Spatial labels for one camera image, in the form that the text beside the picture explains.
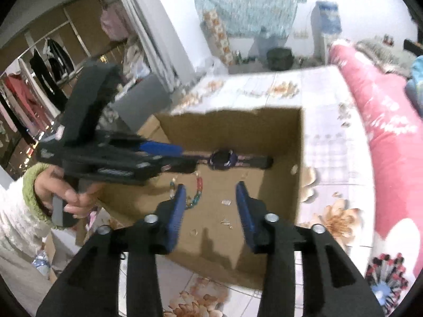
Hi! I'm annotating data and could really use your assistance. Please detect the pink strap digital watch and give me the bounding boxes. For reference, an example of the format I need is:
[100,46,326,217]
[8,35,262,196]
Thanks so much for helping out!
[184,149,274,171]

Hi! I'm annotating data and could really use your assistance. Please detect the multicolour glass bead bracelet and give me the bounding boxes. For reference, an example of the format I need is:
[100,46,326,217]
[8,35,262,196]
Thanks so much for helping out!
[168,171,204,211]

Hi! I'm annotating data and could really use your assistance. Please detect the left hand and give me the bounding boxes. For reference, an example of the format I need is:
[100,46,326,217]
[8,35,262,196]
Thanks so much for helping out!
[34,166,104,219]

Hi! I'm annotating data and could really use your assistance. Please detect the grey cabinet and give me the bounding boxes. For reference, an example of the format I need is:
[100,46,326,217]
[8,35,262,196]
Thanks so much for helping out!
[112,74,171,132]

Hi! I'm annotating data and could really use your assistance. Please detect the brown cardboard box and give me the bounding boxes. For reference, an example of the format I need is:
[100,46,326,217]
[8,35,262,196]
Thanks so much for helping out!
[97,106,305,291]

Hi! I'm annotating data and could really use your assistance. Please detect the white plastic bag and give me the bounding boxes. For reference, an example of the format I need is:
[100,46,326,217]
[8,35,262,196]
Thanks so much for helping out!
[195,56,229,77]

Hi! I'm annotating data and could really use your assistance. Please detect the black bin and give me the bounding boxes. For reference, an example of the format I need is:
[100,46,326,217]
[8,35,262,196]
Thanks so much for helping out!
[267,47,294,71]

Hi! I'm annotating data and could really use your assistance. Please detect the pink floral bedding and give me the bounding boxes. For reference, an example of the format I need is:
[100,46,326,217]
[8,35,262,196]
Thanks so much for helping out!
[328,41,423,284]

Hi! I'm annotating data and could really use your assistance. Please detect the white water dispenser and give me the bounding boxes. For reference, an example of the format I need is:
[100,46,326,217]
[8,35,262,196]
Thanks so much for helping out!
[310,6,333,64]

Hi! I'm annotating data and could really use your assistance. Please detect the blue patterned blanket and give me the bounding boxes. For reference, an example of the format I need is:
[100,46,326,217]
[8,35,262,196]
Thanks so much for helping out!
[404,56,423,118]

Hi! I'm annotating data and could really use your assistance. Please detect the teal patterned wall cloth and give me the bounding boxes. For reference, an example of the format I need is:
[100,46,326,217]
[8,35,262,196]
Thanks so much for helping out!
[194,0,307,39]

